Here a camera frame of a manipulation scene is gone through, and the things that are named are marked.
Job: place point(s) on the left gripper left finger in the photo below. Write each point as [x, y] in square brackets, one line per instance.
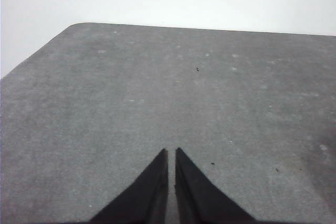
[147, 197]

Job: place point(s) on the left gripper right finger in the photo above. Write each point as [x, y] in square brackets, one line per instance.
[197, 197]

